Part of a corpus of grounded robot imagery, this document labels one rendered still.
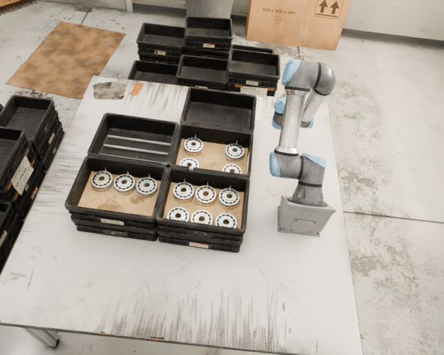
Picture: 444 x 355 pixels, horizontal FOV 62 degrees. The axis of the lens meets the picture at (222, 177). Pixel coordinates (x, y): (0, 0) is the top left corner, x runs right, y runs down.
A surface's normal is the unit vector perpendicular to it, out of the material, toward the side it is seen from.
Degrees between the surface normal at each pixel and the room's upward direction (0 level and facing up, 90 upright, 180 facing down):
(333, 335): 0
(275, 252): 0
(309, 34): 73
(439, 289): 0
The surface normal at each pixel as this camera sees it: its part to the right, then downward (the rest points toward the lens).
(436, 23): -0.08, 0.80
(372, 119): 0.08, -0.59
